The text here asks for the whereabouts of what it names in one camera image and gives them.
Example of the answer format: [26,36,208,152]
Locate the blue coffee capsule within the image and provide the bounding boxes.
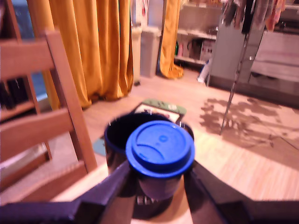
[125,120,196,201]

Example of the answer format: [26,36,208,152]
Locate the dark blue Elwood mug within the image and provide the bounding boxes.
[104,112,195,220]

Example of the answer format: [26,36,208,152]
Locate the metal clothes drying rack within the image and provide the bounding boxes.
[219,0,290,136]

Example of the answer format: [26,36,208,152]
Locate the welcome doormat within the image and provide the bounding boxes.
[92,98,187,157]

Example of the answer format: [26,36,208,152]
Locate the white blue bottle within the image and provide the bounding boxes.
[197,59,212,84]

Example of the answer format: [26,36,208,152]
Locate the pale grey cabinet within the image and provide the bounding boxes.
[208,23,266,87]

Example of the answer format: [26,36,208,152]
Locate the tall pale grey bin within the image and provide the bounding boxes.
[140,27,162,79]

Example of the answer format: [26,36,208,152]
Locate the wide mustard yellow curtain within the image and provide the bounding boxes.
[27,0,134,110]

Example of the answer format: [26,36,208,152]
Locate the narrow mustard yellow curtain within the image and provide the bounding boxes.
[159,0,185,79]

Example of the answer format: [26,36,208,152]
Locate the grey drawer unit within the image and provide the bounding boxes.
[248,30,299,83]

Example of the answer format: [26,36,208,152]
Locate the wooden slat-back chair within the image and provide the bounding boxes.
[0,29,98,203]

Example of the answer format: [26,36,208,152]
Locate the open white shelf unit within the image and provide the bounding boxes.
[174,2,224,68]

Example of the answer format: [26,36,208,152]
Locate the pink orange hanging garment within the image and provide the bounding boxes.
[265,0,287,31]

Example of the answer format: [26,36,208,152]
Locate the tall wooden bookshelf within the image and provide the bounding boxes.
[0,0,51,122]

